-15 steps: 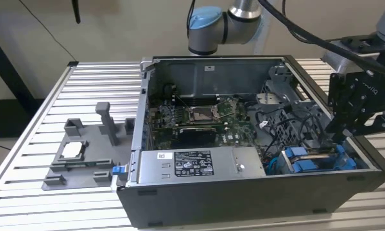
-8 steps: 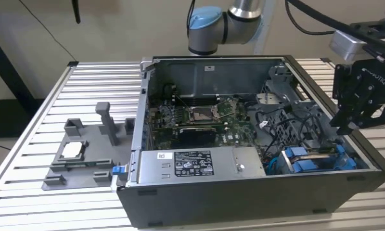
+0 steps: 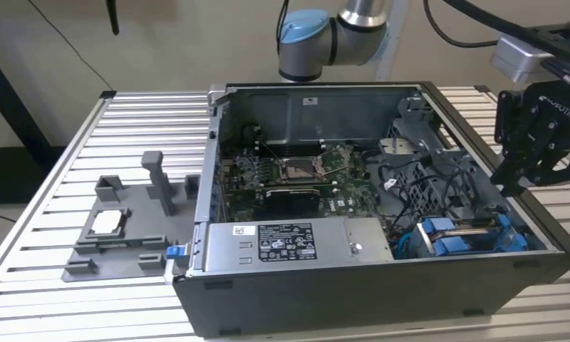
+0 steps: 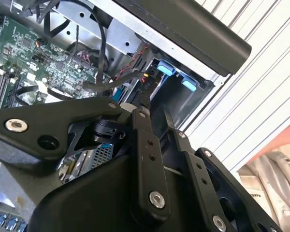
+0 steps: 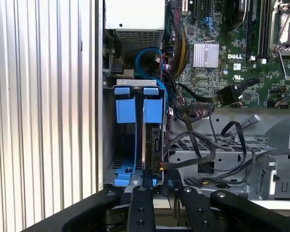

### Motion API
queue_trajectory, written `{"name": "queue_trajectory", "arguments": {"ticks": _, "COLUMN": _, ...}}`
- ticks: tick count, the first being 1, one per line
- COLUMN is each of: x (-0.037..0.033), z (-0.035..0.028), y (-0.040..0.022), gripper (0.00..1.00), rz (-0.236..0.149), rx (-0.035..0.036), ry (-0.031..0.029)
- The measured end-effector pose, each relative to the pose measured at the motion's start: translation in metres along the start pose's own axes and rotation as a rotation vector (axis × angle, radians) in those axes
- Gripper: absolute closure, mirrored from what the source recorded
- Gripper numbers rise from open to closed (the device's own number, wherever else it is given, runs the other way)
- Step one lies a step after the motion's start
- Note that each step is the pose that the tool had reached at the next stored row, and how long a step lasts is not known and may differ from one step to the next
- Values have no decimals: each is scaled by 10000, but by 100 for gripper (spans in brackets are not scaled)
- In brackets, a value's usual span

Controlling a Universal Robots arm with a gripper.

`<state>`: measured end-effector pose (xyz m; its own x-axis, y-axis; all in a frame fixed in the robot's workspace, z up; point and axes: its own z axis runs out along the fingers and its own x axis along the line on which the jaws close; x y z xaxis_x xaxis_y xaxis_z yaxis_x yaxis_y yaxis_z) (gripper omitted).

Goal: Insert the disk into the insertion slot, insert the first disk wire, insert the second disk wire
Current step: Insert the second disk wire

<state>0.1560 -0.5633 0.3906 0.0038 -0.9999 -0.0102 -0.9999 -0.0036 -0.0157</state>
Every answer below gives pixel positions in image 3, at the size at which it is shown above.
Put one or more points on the silver CPU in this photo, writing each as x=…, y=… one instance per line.
x=108, y=222

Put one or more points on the blue case latch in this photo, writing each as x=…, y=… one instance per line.
x=175, y=252

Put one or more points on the green motherboard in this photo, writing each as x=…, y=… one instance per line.
x=352, y=199

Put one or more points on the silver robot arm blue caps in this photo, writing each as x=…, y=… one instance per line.
x=309, y=50

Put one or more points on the thin metal locking lever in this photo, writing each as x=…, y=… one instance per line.
x=271, y=149

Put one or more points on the CPU socket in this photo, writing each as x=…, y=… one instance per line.
x=299, y=170

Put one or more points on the black graphics card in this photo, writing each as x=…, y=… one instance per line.
x=289, y=203

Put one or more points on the metal disk bay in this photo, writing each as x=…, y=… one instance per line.
x=511, y=229

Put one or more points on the grey parts rack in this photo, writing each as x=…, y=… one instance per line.
x=138, y=213

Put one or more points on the black RAM slots row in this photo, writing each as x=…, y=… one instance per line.
x=295, y=146
x=299, y=185

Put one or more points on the grey power supply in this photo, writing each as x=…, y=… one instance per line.
x=285, y=246

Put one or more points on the black table corner cap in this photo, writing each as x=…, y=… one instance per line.
x=481, y=88
x=108, y=94

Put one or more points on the open black PC case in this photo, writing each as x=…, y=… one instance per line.
x=361, y=303

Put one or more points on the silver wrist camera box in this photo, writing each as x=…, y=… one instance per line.
x=517, y=57

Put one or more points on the perforated grey drive cage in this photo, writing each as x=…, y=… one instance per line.
x=408, y=171

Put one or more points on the black desk stand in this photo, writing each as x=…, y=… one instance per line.
x=14, y=167

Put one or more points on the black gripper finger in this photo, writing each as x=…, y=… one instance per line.
x=563, y=165
x=509, y=117

